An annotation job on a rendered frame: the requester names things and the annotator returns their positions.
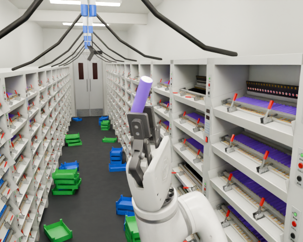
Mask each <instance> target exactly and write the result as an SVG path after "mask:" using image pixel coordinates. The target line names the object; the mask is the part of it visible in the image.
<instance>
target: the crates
mask: <svg viewBox="0 0 303 242"><path fill-rule="evenodd" d="M73 120H74V121H82V118H79V117H78V118H73ZM99 125H100V126H101V130H109V129H110V120H109V119H108V116H107V117H103V116H101V117H100V118H99ZM79 138H80V137H79V133H78V134H65V143H67V145H68V146H75V145H82V141H81V140H80V139H79ZM116 141H117V137H116V138H105V137H104V139H102V142H106V143H115V142H116ZM122 159H123V147H122V148H113V147H112V149H111V151H110V160H111V165H110V163H109V172H114V171H126V162H125V164H122ZM78 171H79V163H77V161H76V162H72V163H66V162H64V164H62V163H61V166H60V167H59V169H58V168H56V171H55V172H54V173H52V178H53V179H54V184H55V187H54V189H52V190H51V191H52V195H70V194H74V193H75V191H76V189H78V188H79V187H80V185H81V183H82V182H81V178H80V179H79V173H77V172H78ZM116 214H117V215H125V223H124V231H125V237H126V240H127V242H141V241H140V237H139V231H138V227H137V222H136V218H135V213H134V209H133V205H132V197H123V195H121V197H120V199H119V200H118V201H116ZM43 226H44V232H45V233H46V235H47V236H48V238H49V239H50V241H51V242H63V241H66V240H68V239H70V238H72V237H73V234H72V230H69V229H68V227H67V226H66V225H65V224H64V223H63V221H62V219H60V221H59V222H56V223H53V224H50V225H48V226H46V225H43Z"/></svg>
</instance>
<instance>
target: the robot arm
mask: <svg viewBox="0 0 303 242"><path fill-rule="evenodd" d="M127 120H128V125H129V130H130V135H131V136H132V137H131V139H130V144H131V149H132V153H131V157H130V158H129V160H128V162H127V165H126V175H127V180H128V184H129V187H130V190H131V194H132V205H133V209H134V213H135V218H136V222H137V227H138V231H139V237H140V241H141V242H183V241H184V240H185V239H186V238H187V237H188V236H190V235H192V234H194V233H196V232H197V233H198V234H199V236H200V238H201V241H202V242H228V241H227V237H226V234H225V232H224V229H223V227H222V225H221V223H220V221H219V219H218V217H217V215H216V213H215V211H214V209H213V208H212V206H211V204H210V202H209V201H208V199H207V198H206V197H205V196H204V195H203V194H202V193H201V192H198V191H193V192H189V193H187V194H184V195H182V196H180V197H177V192H176V190H175V188H174V187H173V185H172V184H171V171H172V167H171V147H170V138H169V137H168V136H164V137H163V139H162V141H161V143H160V126H157V125H156V122H155V115H154V108H153V105H145V107H144V110H143V112H142V113H139V112H129V113H128V114H127ZM151 134H152V136H151Z"/></svg>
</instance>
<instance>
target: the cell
mask: <svg viewBox="0 0 303 242"><path fill-rule="evenodd" d="M152 83H153V80H152V79H151V78H150V77H147V76H142V77H141V78H140V82H139V85H138V88H137V92H136V95H135V98H134V101H133V105H132V108H131V111H130V112H139V113H142V112H143V110H144V107H145V104H146V101H147V98H148V95H149V92H150V89H151V86H152Z"/></svg>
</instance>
